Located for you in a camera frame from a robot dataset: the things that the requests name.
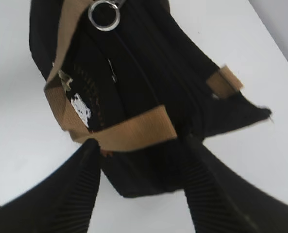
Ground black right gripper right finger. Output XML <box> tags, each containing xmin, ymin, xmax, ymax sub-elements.
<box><xmin>183</xmin><ymin>136</ymin><xmax>288</xmax><ymax>233</ymax></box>

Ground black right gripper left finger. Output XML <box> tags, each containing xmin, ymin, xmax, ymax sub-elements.
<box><xmin>0</xmin><ymin>139</ymin><xmax>101</xmax><ymax>233</ymax></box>

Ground silver zipper pull ring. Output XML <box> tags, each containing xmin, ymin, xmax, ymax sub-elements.
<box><xmin>88</xmin><ymin>0</ymin><xmax>121</xmax><ymax>32</ymax></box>

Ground black canvas tote bag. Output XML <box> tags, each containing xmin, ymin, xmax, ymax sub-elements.
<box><xmin>29</xmin><ymin>0</ymin><xmax>271</xmax><ymax>198</ymax></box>

